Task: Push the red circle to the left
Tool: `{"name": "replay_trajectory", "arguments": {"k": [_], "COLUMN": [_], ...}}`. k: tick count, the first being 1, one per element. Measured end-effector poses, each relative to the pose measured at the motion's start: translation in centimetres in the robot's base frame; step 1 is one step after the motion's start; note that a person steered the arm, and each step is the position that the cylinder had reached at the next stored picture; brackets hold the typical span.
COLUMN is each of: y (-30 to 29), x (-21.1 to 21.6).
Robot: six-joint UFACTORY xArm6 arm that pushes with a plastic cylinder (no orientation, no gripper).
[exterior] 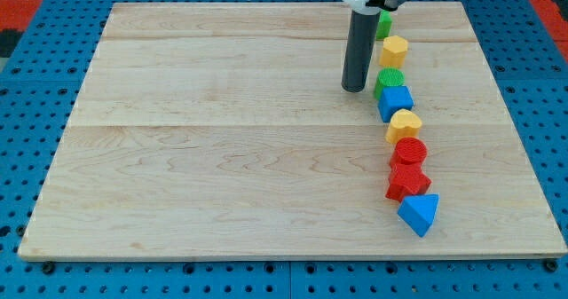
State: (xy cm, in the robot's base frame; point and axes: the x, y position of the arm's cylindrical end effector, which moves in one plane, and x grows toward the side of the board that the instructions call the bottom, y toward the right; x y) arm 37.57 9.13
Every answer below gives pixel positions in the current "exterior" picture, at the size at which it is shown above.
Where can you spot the blue cube block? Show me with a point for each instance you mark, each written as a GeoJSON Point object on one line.
{"type": "Point", "coordinates": [393, 99]}

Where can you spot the red star block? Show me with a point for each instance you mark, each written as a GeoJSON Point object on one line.
{"type": "Point", "coordinates": [406, 180]}

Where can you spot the red cylinder block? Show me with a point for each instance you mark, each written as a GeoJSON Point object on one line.
{"type": "Point", "coordinates": [409, 151]}

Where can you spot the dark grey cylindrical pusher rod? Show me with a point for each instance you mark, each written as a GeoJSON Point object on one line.
{"type": "Point", "coordinates": [359, 48]}

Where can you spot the yellow hexagon block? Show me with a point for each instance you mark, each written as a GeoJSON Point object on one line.
{"type": "Point", "coordinates": [394, 52]}

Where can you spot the yellow heart block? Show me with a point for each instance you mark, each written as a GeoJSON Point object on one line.
{"type": "Point", "coordinates": [403, 124]}

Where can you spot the light wooden board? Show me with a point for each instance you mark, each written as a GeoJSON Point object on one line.
{"type": "Point", "coordinates": [221, 132]}

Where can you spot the green cylinder block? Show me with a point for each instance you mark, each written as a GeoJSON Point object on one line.
{"type": "Point", "coordinates": [388, 77]}

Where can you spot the green block at back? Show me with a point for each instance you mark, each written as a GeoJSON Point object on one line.
{"type": "Point", "coordinates": [384, 25]}

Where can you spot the blue triangle block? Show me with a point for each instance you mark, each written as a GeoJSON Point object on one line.
{"type": "Point", "coordinates": [419, 212]}

